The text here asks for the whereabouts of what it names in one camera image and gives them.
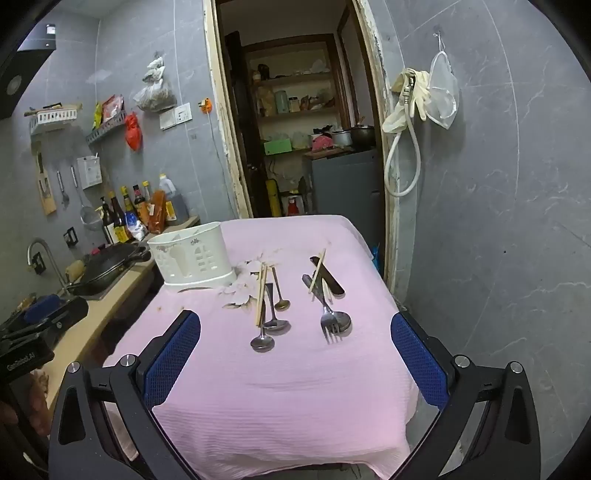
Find white plastic basket shelf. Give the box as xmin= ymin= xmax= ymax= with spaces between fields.
xmin=28 ymin=105 xmax=78 ymax=134

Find orange seasoning packet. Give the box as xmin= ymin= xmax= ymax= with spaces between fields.
xmin=148 ymin=190 xmax=167 ymax=235

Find wooden shelf cabinet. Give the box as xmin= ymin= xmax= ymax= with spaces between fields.
xmin=240 ymin=34 xmax=352 ymax=155

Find steel fork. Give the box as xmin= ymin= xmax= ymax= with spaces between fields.
xmin=302 ymin=274 xmax=343 ymax=345

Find hanging wire strainer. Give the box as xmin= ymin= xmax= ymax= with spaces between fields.
xmin=70 ymin=165 xmax=102 ymax=229

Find white hose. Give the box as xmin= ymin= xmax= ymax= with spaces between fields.
xmin=384 ymin=76 xmax=422 ymax=197

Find white plastic utensil holder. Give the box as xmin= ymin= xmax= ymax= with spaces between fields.
xmin=147 ymin=222 xmax=238 ymax=295

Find dark pump bottle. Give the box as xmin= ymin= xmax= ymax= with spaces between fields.
xmin=99 ymin=196 xmax=116 ymax=245

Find small steel spoon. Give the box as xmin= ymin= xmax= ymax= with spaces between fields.
xmin=270 ymin=266 xmax=291 ymax=311

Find red plastic bag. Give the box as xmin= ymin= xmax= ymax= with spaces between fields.
xmin=124 ymin=112 xmax=143 ymax=152

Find cream rubber gloves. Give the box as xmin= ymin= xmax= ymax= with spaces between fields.
xmin=382 ymin=68 xmax=435 ymax=134

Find black range hood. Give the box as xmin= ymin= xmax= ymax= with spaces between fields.
xmin=0 ymin=44 xmax=57 ymax=123

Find beige door frame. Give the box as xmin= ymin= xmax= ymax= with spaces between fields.
xmin=203 ymin=0 xmax=402 ymax=296

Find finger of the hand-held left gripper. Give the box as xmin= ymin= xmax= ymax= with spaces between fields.
xmin=22 ymin=294 xmax=62 ymax=325
xmin=9 ymin=296 xmax=89 ymax=346

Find dark table knife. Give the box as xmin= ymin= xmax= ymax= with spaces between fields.
xmin=309 ymin=256 xmax=346 ymax=297

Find grey metal wall shelf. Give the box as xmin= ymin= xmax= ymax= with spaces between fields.
xmin=86 ymin=111 xmax=127 ymax=145

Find black wok with lid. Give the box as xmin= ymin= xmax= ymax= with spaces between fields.
xmin=69 ymin=242 xmax=155 ymax=296

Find white wall box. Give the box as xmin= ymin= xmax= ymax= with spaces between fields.
xmin=76 ymin=154 xmax=102 ymax=189

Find clear bag of dried goods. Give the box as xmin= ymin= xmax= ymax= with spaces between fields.
xmin=134 ymin=55 xmax=178 ymax=113

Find white wall switch panel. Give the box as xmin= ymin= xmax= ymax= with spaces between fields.
xmin=159 ymin=102 xmax=194 ymax=131

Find steel faucet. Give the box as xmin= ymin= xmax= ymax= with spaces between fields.
xmin=27 ymin=237 xmax=71 ymax=296

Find white mesh bag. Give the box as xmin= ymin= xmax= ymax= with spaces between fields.
xmin=428 ymin=34 xmax=460 ymax=130

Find wooden cutting board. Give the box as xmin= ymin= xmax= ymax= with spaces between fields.
xmin=36 ymin=150 xmax=57 ymax=216

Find dark bottle yellow label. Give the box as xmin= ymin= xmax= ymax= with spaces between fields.
xmin=108 ymin=191 xmax=133 ymax=243

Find green box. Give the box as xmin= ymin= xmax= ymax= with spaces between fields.
xmin=264 ymin=138 xmax=294 ymax=158

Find yellow cylinder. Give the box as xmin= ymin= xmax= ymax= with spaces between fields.
xmin=265 ymin=179 xmax=282 ymax=217

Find beige kitchen counter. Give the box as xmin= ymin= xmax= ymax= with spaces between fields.
xmin=39 ymin=215 xmax=201 ymax=411

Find grey cabinet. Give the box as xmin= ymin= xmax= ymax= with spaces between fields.
xmin=308 ymin=148 xmax=386 ymax=250

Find pink floral tablecloth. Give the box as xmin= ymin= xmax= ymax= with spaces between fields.
xmin=99 ymin=215 xmax=419 ymax=480

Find red snack packet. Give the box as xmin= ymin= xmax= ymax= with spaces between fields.
xmin=102 ymin=95 xmax=126 ymax=125

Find person's left hand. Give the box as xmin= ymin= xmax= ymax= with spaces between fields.
xmin=0 ymin=368 xmax=51 ymax=437

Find dark cooking pot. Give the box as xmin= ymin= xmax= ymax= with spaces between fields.
xmin=351 ymin=124 xmax=376 ymax=148

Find red label sauce bottle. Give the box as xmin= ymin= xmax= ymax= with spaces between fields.
xmin=132 ymin=185 xmax=148 ymax=222

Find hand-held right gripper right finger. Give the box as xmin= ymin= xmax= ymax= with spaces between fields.
xmin=390 ymin=310 xmax=542 ymax=480

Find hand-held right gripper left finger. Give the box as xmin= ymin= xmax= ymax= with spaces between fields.
xmin=48 ymin=309 xmax=202 ymax=480

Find yellow cap sauce bottle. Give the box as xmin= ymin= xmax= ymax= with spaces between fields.
xmin=121 ymin=185 xmax=139 ymax=227

